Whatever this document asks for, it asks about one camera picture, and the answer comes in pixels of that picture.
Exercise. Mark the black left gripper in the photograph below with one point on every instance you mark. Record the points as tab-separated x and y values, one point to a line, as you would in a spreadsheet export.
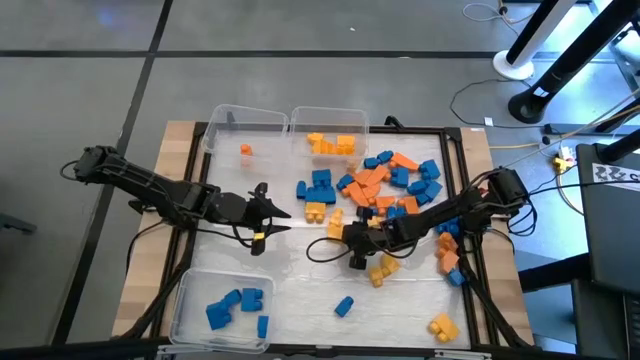
235	210

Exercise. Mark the white printed tag sheet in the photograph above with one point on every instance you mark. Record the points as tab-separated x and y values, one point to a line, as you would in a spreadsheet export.
617	175

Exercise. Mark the dark grey desk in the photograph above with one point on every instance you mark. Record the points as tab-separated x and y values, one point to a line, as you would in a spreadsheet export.
610	225

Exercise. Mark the white stand with round base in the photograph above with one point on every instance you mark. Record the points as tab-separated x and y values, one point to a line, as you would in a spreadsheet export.
515	65

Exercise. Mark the black desk bar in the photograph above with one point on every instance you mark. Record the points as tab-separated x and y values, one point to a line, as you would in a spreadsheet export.
555	272

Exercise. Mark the clear plastic bin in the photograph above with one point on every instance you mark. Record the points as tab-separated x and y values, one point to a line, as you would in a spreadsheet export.
300	120
270	135
195	285

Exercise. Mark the orange sloped building block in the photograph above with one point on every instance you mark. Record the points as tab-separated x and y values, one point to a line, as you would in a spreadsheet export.
404	161

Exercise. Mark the grey metal bracket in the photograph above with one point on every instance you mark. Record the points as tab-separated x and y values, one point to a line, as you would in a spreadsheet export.
625	55

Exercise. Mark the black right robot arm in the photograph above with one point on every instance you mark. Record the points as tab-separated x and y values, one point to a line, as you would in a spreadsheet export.
450	212

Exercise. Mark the black slanted pole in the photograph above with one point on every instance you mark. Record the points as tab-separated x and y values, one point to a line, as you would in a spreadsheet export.
620	147

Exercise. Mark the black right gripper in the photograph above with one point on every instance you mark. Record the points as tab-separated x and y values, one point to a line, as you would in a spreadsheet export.
390	232

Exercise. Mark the small white floor tag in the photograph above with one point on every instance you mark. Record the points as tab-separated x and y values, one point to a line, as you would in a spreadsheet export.
488	121

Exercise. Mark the yellow building block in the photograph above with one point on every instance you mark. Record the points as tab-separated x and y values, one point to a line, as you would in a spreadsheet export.
376	276
345	144
315	211
337	216
390	262
315	136
375	220
443	327
322	147
334	231

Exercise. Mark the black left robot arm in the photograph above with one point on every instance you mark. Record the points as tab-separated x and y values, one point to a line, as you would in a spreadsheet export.
150	187

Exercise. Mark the yellow power plug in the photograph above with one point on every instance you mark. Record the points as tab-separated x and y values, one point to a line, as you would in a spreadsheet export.
562	162

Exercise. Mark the black stand with round base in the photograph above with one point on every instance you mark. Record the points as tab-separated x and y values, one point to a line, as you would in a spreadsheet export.
575	55

